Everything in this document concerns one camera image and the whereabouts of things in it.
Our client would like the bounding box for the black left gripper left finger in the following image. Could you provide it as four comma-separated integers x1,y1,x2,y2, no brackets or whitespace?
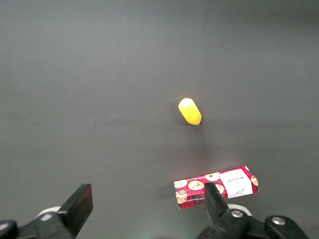
0,183,94,239

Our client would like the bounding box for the yellow lemon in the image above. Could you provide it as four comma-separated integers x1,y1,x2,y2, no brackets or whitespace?
177,97,203,126

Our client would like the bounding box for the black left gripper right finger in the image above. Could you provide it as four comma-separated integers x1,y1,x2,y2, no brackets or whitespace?
196,182,310,239

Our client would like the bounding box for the red tartan cookie box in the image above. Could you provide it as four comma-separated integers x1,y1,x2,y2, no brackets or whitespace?
173,165,260,210

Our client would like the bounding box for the dark grey table cloth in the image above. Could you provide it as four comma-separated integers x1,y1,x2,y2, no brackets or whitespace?
0,0,319,239

